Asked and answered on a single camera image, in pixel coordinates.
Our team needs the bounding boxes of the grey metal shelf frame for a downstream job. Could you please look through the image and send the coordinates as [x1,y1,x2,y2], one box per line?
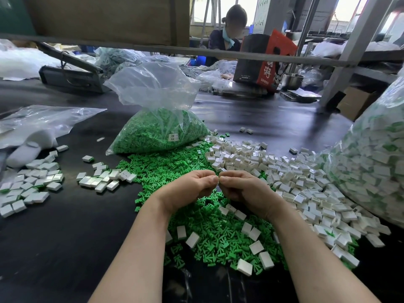
[0,0,404,110]

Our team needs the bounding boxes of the large bag of white caps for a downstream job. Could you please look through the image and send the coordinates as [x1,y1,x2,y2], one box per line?
[322,66,404,229]

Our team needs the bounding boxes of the clear bag of pale parts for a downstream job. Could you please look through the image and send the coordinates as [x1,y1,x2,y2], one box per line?
[95,47,190,78]

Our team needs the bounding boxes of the white bags on shelf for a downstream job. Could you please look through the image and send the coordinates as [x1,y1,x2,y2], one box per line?
[312,41,400,59]

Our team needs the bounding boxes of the person's left forearm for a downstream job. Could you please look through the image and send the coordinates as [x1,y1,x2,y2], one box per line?
[88,206,183,303]

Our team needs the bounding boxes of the metal bowl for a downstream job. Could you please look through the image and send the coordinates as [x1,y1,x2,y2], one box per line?
[282,74,304,91]

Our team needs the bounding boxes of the black and red box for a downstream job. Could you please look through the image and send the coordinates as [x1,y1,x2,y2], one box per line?
[234,30,298,92]

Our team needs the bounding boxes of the bag of green clips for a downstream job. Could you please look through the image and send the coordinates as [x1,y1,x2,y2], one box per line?
[104,61,209,155]

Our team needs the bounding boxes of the black table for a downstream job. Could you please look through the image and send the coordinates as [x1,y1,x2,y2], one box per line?
[0,56,404,303]

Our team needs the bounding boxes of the person's right hand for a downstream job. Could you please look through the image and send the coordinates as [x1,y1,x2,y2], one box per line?
[219,170,290,222]

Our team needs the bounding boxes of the person's left hand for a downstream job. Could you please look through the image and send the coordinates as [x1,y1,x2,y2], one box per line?
[148,170,220,220]

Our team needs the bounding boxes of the person's right forearm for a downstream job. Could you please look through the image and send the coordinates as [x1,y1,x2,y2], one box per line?
[270,205,381,303]

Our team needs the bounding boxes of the brown board panel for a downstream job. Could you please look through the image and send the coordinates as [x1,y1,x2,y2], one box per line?
[0,0,190,45]

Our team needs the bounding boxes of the empty clear plastic bag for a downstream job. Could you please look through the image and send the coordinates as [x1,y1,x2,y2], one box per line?
[0,105,107,168]

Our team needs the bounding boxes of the white paper sheets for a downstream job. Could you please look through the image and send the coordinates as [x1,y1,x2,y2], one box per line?
[281,88,322,104]

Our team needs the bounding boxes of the cardboard box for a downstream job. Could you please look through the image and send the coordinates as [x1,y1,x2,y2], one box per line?
[338,86,380,121]

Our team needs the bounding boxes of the pile of white plastic caps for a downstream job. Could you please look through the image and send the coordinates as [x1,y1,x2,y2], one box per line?
[165,130,392,277]

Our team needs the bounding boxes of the crumpled white plastic bag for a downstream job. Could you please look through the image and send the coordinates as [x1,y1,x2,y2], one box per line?
[197,60,238,92]

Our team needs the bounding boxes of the white plastic sheet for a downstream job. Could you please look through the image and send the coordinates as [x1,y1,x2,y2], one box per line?
[0,40,61,81]

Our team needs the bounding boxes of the pile of green parts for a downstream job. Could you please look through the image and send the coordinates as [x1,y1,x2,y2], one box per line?
[115,141,357,272]

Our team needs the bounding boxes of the pile of assembled white pieces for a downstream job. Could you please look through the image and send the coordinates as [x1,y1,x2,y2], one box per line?
[0,144,69,218]

